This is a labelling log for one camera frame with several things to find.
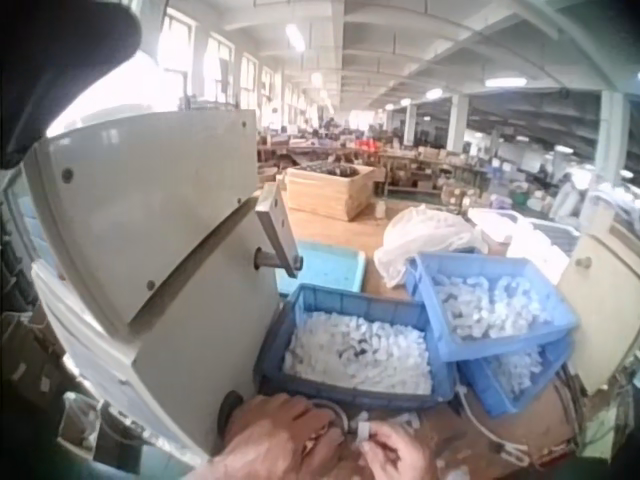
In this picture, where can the person's left hand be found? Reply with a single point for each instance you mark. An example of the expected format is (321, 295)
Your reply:
(265, 440)

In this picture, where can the clear plastic bag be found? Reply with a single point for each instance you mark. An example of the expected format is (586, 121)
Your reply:
(80, 420)

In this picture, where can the dark blue plastic crate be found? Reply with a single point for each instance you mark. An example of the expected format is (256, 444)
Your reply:
(350, 305)

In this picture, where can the grey metal lever plate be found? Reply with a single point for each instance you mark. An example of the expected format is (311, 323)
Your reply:
(277, 227)

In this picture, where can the person's right fingers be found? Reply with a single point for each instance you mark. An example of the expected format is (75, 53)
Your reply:
(380, 442)

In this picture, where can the white plastic bag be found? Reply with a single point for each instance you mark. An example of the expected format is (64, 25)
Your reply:
(425, 235)

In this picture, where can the light blue plastic crate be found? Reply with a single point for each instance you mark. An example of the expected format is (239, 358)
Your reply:
(500, 270)
(480, 387)

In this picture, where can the beige machine with round knob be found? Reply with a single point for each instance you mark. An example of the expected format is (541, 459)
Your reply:
(600, 300)

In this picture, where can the clear plastic tube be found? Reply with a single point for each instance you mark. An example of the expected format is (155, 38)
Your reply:
(336, 411)

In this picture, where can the heap of white plastic parts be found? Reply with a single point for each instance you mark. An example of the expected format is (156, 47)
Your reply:
(487, 307)
(515, 370)
(360, 352)

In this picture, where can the small white bottle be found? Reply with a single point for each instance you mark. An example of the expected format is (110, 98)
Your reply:
(381, 210)

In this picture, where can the heap of white bags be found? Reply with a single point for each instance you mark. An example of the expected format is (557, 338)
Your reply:
(530, 242)

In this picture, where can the wooden crate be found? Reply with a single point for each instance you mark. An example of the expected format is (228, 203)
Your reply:
(330, 192)

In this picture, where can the beige machine housing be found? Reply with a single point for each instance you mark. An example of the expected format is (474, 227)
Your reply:
(150, 250)

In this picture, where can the turquoise shallow tray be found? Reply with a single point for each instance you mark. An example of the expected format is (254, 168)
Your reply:
(332, 267)

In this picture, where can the person's left fingers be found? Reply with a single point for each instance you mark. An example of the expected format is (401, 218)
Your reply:
(315, 427)

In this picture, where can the black round knob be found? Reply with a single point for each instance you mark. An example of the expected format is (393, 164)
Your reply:
(229, 407)

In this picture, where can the person's right hand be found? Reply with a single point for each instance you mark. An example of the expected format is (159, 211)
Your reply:
(405, 457)

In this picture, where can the small white plastic part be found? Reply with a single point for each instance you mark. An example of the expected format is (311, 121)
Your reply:
(363, 433)

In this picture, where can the workbenches with goods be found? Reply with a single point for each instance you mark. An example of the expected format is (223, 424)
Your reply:
(425, 165)

